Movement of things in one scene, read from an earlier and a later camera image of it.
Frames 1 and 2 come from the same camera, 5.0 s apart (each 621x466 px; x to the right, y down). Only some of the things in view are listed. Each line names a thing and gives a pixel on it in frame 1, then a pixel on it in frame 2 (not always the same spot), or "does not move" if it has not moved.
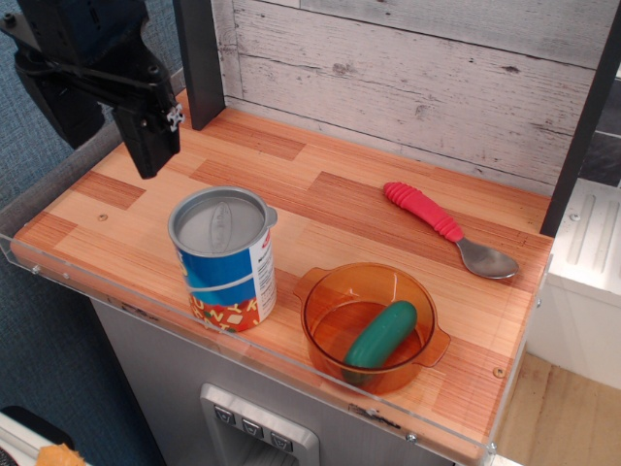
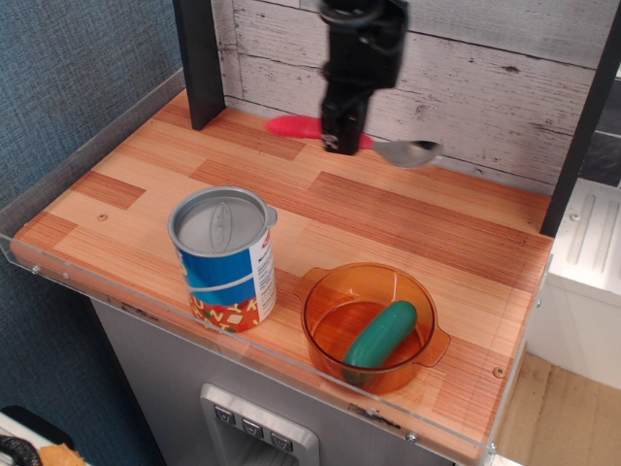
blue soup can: x=225 y=240 does not move
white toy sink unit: x=575 y=312 does not move
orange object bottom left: x=58 y=455 does not move
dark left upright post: x=202 y=60 does not move
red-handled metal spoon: x=481 y=258 -> x=405 y=153
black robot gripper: x=90 y=51 -> x=367 y=40
